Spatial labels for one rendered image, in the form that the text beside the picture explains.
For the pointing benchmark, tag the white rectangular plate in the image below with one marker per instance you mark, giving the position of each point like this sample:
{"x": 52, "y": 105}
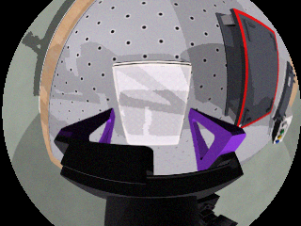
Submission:
{"x": 152, "y": 97}

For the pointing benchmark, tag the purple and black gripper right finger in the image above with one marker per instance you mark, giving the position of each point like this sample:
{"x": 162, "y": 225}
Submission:
{"x": 227, "y": 138}

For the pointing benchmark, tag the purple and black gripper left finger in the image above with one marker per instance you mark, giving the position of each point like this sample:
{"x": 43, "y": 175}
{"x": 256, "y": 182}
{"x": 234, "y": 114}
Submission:
{"x": 82, "y": 129}

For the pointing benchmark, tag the operator button panel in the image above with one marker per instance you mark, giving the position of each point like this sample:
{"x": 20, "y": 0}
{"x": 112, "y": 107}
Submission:
{"x": 278, "y": 130}

